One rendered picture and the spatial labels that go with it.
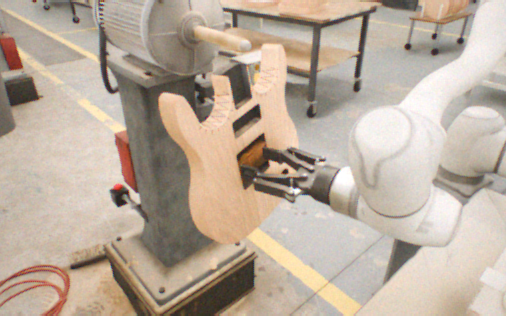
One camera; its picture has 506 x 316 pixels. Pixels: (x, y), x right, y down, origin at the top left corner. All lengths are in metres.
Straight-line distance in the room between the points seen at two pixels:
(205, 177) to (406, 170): 0.38
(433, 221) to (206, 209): 0.41
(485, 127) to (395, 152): 0.94
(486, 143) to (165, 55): 1.03
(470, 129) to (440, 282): 0.72
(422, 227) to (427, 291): 0.16
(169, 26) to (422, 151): 0.74
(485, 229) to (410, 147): 0.50
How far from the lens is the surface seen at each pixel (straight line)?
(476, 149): 1.42
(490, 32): 0.89
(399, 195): 0.54
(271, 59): 0.84
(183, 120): 0.65
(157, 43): 1.04
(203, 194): 0.74
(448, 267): 0.83
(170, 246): 1.58
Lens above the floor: 1.47
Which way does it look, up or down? 31 degrees down
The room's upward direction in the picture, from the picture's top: straight up
